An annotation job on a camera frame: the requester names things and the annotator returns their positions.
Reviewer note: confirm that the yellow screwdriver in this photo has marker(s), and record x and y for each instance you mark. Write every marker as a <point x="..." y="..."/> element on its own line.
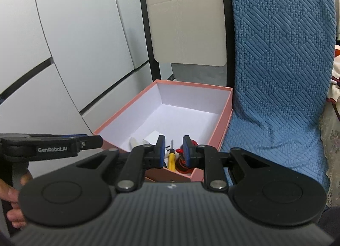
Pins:
<point x="172" y="158"/>

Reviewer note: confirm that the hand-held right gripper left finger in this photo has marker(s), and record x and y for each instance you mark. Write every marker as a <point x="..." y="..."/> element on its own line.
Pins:
<point x="160" y="150"/>

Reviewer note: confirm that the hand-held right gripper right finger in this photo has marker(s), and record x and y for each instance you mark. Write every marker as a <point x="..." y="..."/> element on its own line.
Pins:
<point x="186" y="151"/>

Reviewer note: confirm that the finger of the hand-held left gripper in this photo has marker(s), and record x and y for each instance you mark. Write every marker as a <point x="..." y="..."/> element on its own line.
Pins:
<point x="91" y="142"/>

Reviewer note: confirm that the white wardrobe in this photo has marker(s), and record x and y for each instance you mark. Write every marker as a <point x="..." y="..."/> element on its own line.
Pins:
<point x="79" y="36"/>

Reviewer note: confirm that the blue textured sofa cover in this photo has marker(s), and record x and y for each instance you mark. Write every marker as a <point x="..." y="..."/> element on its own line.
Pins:
<point x="279" y="62"/>

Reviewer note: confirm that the red toy figure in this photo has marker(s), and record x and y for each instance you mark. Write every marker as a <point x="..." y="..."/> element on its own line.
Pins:
<point x="180" y="167"/>

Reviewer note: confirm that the pink cardboard box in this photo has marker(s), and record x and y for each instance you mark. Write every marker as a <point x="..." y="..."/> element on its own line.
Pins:
<point x="186" y="108"/>

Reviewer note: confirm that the beige chair with black frame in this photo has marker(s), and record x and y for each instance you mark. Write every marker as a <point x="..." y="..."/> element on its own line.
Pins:
<point x="186" y="23"/>

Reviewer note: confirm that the white charger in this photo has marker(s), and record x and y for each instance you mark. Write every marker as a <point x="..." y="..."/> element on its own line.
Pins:
<point x="151" y="138"/>

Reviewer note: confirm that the person's left hand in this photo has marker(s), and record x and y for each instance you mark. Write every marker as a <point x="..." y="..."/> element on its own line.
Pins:
<point x="12" y="194"/>

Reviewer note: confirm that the floral beige bed sheet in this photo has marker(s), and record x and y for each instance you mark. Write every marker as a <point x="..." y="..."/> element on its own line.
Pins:
<point x="330" y="155"/>

